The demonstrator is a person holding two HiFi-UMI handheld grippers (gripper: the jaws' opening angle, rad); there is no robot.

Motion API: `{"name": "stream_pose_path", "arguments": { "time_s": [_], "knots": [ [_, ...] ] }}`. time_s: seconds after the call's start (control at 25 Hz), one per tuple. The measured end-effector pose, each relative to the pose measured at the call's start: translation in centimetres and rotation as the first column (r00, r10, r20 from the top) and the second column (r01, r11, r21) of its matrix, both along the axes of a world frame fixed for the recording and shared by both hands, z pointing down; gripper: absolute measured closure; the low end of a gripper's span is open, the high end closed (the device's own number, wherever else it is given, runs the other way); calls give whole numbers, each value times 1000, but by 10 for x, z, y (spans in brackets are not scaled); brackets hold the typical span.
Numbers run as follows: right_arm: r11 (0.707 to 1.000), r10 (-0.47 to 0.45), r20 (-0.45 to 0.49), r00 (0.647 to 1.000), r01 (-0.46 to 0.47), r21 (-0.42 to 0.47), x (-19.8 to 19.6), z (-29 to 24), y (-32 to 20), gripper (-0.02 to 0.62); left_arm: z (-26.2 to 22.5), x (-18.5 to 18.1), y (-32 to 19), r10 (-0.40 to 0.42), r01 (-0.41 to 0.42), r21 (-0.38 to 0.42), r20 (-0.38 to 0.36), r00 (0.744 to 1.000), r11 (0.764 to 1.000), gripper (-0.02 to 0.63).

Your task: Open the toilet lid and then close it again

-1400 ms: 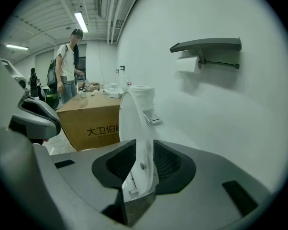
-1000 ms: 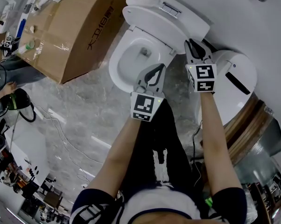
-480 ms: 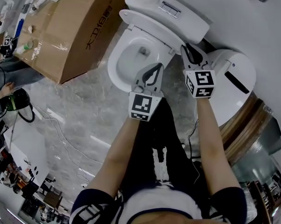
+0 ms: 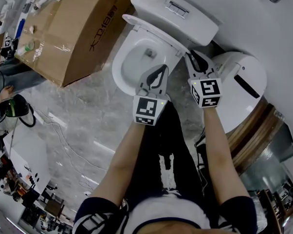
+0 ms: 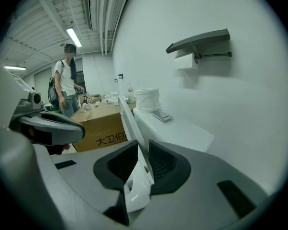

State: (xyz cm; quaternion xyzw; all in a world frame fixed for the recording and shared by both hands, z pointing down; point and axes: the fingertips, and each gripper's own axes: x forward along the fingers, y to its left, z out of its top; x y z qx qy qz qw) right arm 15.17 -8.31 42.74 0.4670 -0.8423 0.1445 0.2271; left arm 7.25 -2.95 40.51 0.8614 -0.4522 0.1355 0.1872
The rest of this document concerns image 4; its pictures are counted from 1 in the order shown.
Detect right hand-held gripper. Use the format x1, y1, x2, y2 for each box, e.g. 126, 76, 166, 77
184, 50, 222, 109

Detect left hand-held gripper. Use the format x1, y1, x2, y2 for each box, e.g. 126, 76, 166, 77
132, 64, 170, 126

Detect person's right forearm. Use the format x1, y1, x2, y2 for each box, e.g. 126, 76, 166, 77
203, 106, 247, 205

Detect person's left forearm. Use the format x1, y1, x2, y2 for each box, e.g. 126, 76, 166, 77
90, 123, 146, 200

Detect white toilet with flush button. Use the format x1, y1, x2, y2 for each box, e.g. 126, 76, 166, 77
111, 0, 220, 98

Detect white oval bin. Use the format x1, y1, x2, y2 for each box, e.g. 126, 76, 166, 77
209, 51, 268, 134

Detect person's black trousers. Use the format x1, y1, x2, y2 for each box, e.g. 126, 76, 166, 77
126, 101, 220, 204

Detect person's black white shoe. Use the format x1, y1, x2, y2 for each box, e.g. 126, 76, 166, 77
195, 130, 208, 173

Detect brown wooden step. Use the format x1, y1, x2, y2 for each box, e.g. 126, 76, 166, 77
225, 97, 285, 176

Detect large brown cardboard box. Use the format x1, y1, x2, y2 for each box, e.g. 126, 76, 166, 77
15, 0, 135, 88

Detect shiny steel panel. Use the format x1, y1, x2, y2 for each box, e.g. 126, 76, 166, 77
238, 124, 293, 200

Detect person's white navy shirt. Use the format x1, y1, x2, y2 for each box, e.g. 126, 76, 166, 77
72, 191, 259, 234

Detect white bottle with green cap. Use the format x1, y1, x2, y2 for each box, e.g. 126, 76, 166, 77
15, 40, 36, 57

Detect white box cabinet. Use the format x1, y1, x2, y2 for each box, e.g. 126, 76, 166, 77
2, 123, 53, 195

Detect white cable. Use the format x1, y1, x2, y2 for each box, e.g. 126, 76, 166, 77
32, 106, 109, 195

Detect black vacuum hose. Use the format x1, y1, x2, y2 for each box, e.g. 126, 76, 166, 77
17, 102, 37, 128

